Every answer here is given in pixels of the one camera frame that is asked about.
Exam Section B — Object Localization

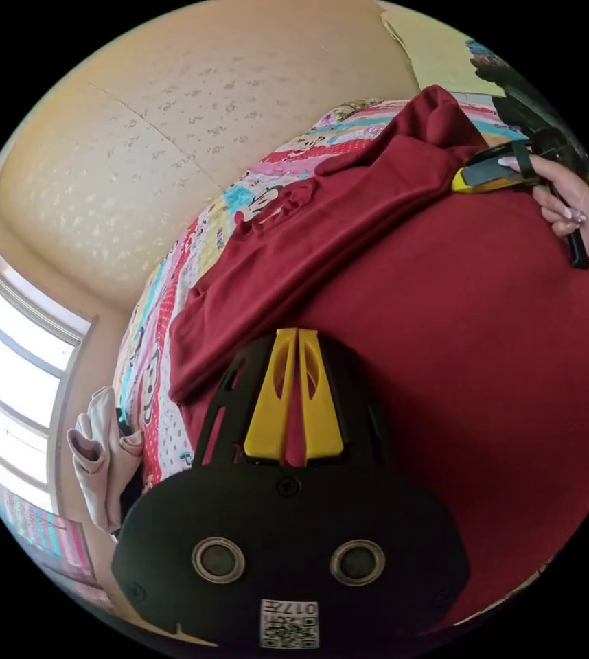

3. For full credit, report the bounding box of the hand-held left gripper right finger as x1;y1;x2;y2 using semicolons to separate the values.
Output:
298;328;346;458

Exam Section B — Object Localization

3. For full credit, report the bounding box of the pile of clothes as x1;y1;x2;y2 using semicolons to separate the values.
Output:
66;386;146;535

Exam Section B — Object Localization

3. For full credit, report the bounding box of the window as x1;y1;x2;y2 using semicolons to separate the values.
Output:
0;226;101;516

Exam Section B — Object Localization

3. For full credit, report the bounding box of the red long sleeve shirt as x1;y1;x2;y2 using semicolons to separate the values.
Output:
168;84;589;632

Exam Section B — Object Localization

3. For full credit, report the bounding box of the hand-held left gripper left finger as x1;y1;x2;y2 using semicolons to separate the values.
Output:
243;328;297;461

